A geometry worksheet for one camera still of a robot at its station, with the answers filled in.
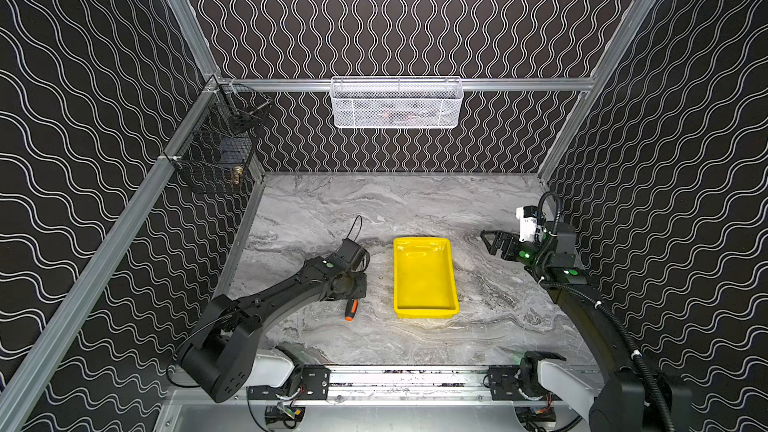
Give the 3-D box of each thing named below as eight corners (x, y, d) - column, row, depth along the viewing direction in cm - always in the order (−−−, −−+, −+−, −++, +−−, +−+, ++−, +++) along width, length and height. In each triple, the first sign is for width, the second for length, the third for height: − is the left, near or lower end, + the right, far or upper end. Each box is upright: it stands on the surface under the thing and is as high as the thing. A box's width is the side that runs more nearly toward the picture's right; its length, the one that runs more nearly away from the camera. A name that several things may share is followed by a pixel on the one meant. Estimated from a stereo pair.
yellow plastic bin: (394, 320, 87) (394, 311, 81) (392, 245, 103) (392, 233, 98) (457, 320, 86) (461, 310, 81) (445, 244, 103) (448, 232, 97)
